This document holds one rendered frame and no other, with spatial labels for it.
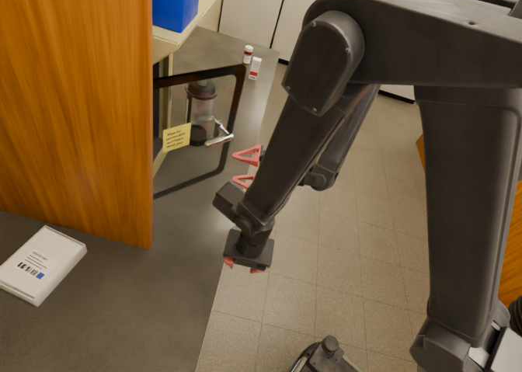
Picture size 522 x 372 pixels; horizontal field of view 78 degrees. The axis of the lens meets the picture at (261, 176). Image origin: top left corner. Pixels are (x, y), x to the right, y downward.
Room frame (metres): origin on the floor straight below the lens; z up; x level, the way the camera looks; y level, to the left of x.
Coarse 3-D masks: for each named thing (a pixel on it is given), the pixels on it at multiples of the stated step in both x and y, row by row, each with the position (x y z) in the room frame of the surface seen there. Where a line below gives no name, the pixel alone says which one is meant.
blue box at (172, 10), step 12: (156, 0) 0.52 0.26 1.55; (168, 0) 0.53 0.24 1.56; (180, 0) 0.53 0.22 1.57; (192, 0) 0.58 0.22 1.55; (156, 12) 0.52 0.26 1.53; (168, 12) 0.53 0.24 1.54; (180, 12) 0.53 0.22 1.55; (192, 12) 0.59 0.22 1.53; (156, 24) 0.52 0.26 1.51; (168, 24) 0.53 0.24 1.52; (180, 24) 0.53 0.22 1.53
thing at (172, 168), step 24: (192, 72) 0.62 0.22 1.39; (216, 72) 0.66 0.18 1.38; (240, 72) 0.72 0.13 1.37; (168, 96) 0.57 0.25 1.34; (192, 96) 0.62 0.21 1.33; (216, 96) 0.67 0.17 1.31; (240, 96) 0.74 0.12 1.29; (168, 120) 0.57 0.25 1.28; (192, 120) 0.62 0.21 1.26; (216, 120) 0.68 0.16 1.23; (192, 144) 0.63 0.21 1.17; (168, 168) 0.57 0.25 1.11; (192, 168) 0.63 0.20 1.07; (216, 168) 0.71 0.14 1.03; (168, 192) 0.57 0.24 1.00
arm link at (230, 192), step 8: (224, 184) 0.41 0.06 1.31; (232, 184) 0.41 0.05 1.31; (216, 192) 0.39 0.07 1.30; (224, 192) 0.39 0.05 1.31; (232, 192) 0.40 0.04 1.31; (240, 192) 0.40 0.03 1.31; (216, 200) 0.39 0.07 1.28; (224, 200) 0.38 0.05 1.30; (232, 200) 0.38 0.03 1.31; (224, 208) 0.38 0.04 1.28; (232, 208) 0.36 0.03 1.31; (232, 216) 0.37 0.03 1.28; (240, 216) 0.32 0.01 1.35; (240, 224) 0.32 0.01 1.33; (248, 224) 0.31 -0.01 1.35; (248, 232) 0.31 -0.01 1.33
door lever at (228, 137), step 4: (224, 124) 0.71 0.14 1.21; (220, 128) 0.69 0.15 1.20; (224, 128) 0.70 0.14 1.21; (224, 132) 0.68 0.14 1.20; (228, 132) 0.69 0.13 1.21; (224, 136) 0.66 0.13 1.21; (228, 136) 0.67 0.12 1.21; (232, 136) 0.67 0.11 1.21; (212, 140) 0.63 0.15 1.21; (216, 140) 0.64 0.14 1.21; (220, 140) 0.64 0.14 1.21; (224, 140) 0.65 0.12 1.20; (228, 140) 0.66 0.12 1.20; (232, 140) 0.67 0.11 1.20; (204, 144) 0.61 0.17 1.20; (208, 144) 0.61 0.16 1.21; (212, 144) 0.62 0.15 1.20; (216, 144) 0.63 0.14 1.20
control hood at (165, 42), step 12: (204, 0) 0.71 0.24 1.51; (216, 0) 0.75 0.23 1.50; (204, 12) 0.66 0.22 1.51; (192, 24) 0.58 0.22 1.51; (156, 36) 0.49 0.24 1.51; (168, 36) 0.51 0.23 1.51; (180, 36) 0.52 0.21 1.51; (156, 48) 0.49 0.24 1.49; (168, 48) 0.49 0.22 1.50; (156, 60) 0.49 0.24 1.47
